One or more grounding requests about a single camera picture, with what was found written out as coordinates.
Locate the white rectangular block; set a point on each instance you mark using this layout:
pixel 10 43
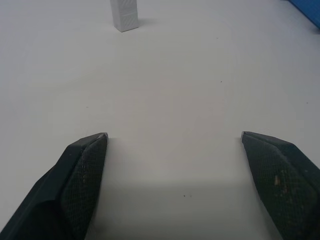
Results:
pixel 124 15

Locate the blue box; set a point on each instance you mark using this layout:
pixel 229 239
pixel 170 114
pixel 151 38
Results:
pixel 308 11

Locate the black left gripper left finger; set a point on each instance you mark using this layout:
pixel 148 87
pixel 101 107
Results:
pixel 75 185

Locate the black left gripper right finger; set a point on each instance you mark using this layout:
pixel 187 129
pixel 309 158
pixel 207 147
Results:
pixel 282 180

